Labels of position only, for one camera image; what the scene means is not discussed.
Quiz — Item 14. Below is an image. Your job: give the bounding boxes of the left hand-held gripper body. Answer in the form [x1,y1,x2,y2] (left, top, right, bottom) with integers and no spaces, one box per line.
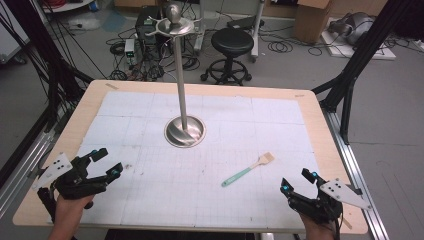
[31,152,114,201]

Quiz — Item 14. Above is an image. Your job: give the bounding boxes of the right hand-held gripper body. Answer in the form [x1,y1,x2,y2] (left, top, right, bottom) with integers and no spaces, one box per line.
[288,177,373,225]

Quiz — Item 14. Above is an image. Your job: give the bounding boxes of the green handled wooden spatula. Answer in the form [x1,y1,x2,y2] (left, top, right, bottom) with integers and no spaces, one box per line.
[221,151,276,188]

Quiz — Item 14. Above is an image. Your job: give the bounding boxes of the steel utensil stand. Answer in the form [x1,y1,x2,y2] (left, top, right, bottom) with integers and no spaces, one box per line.
[145,3,206,149]

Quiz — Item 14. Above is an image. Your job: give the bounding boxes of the person's right hand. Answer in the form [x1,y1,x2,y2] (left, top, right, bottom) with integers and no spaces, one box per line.
[299,213,338,240]

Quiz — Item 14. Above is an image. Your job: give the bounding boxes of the person's left hand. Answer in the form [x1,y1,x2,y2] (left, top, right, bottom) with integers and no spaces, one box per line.
[48,193,96,240]

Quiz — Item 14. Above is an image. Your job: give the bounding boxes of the white grid paper mat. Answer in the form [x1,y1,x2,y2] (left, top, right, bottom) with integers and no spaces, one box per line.
[53,90,331,230]

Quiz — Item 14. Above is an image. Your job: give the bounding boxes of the small white power supply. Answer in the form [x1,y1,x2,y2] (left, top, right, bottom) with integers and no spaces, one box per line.
[124,38,137,66]

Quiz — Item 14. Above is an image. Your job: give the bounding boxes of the black computer tower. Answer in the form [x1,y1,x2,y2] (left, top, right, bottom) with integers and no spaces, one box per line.
[134,5,174,51]

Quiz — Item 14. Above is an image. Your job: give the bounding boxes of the black round stool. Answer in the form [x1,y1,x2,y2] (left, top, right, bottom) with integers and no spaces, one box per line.
[200,27,255,86]

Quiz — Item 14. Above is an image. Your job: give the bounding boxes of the grey bag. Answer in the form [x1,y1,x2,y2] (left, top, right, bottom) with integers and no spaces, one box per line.
[328,11,375,46]

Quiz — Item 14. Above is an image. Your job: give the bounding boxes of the brown cardboard box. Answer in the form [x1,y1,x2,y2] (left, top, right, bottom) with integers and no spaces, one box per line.
[293,0,334,44]

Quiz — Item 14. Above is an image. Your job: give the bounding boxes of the white metal stand leg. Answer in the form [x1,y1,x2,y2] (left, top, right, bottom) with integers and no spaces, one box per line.
[250,0,266,64]

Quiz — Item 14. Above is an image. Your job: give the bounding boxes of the aluminium rail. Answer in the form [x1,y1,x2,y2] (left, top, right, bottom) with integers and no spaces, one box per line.
[0,109,73,219]
[322,108,390,240]

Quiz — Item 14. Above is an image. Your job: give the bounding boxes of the bundle of black cables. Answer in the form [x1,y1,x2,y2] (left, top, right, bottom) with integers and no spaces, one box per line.
[105,26,201,82]

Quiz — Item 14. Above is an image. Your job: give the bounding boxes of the black metal frame post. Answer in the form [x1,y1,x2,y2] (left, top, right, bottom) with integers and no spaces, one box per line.
[311,0,414,145]
[4,0,95,133]

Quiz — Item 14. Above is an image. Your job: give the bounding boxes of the black cable coil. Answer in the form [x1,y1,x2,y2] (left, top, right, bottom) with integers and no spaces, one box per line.
[267,39,294,54]

